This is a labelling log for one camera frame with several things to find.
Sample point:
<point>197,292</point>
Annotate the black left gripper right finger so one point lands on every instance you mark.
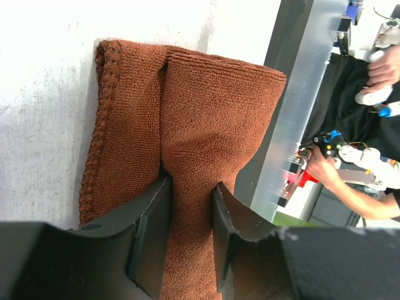
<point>254,259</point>

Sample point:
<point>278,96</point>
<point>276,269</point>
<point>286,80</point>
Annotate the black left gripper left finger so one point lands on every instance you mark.
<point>120,255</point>

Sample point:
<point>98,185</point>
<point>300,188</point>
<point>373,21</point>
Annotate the brown towel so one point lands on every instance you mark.
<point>200,117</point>

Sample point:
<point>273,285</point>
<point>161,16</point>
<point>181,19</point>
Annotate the person in black shirt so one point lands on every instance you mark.
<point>335,108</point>

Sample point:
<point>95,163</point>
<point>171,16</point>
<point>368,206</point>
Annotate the white teleoperation handle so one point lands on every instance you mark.
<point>380,172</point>
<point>378,90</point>

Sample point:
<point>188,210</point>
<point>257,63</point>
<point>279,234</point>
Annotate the aluminium front frame rail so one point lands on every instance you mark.
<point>300,47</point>

